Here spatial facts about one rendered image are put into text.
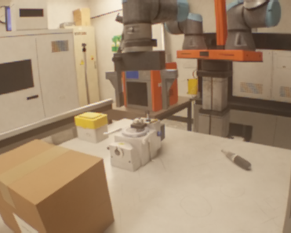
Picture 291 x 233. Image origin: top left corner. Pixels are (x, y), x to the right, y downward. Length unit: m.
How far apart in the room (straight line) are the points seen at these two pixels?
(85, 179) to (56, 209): 0.07
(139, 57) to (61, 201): 0.38
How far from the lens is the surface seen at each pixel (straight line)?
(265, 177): 0.65
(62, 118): 1.01
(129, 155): 0.63
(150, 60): 0.54
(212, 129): 1.18
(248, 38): 1.01
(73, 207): 0.37
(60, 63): 1.34
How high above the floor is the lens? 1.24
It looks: 17 degrees down
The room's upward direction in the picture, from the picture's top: 3 degrees counter-clockwise
